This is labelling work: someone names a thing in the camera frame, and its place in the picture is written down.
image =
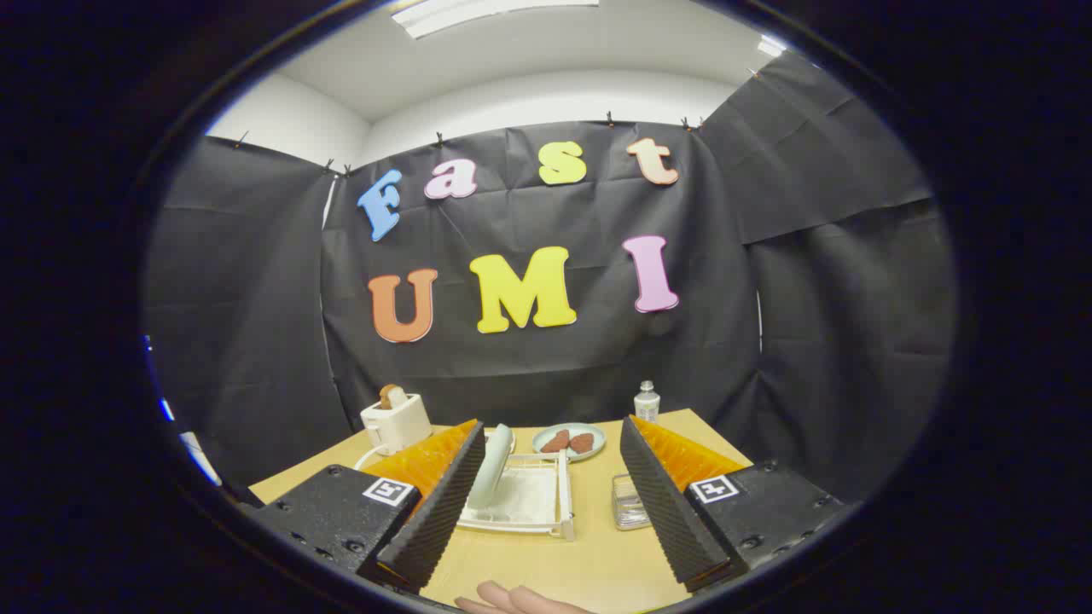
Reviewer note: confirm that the brown bread slice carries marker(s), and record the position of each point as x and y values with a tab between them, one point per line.
392	396

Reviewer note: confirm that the long ceiling light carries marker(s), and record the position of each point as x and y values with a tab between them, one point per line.
478	13

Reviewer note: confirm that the light green plate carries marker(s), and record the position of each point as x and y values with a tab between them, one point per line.
493	469

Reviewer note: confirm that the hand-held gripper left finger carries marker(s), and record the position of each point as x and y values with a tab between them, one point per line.
439	503

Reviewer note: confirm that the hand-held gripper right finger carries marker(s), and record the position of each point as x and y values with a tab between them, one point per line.
665	503

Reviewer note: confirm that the black backdrop cloth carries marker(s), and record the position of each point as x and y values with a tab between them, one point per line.
529	367

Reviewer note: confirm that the brown meat piece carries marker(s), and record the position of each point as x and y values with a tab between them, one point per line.
582	443
555	442

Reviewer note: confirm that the green drink bottle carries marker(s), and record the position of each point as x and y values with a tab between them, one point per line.
647	405

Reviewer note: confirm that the small light blue plate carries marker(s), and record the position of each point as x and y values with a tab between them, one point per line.
567	426

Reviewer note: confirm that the small ceiling light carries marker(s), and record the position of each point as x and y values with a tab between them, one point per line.
770	46

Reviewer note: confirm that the white dish rack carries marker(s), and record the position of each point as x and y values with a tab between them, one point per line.
533	503

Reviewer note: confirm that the white toaster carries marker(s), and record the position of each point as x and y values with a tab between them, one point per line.
401	425

